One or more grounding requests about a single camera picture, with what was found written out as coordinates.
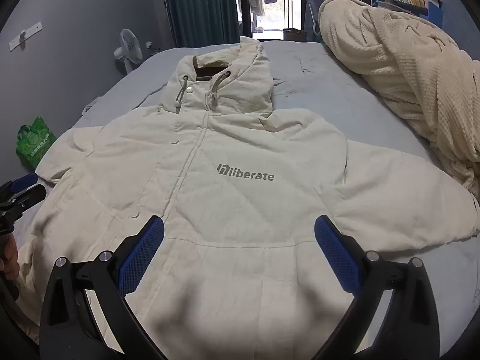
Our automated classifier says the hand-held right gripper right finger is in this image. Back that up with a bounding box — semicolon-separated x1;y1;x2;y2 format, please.
314;214;441;360

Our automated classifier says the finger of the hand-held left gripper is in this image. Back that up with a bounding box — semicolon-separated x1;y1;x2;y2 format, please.
0;173;39;204
10;185;48;211

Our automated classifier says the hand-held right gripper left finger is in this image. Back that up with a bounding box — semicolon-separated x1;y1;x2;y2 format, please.
39;215;167;360

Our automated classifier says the cream hooded jacket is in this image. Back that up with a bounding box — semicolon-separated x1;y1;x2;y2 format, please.
17;37;480;360

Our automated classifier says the person's left hand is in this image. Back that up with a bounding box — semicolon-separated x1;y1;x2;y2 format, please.
0;232;20;282

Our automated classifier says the green shopping bag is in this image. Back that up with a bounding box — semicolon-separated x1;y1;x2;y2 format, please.
16;116;57;170

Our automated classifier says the white standing fan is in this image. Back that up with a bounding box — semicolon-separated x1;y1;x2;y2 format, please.
113;29;144;75

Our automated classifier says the bed with blue sheet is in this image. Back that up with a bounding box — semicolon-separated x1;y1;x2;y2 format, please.
28;39;480;316

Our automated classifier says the cream waffle blanket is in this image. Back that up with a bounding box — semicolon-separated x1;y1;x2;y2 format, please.
318;0;480;200

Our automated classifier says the blue chair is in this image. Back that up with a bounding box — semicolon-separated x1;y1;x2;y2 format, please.
305;0;325;43

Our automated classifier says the wide teal curtain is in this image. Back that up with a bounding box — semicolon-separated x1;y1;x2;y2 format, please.
161;0;241;48

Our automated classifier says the blue bookshelf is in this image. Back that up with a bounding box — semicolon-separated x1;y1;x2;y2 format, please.
361;0;444;20

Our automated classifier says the dark framed window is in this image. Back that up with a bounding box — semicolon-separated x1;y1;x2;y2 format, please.
232;0;309;42

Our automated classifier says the white wall hook rack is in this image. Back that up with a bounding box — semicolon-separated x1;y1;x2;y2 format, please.
8;20;44;50

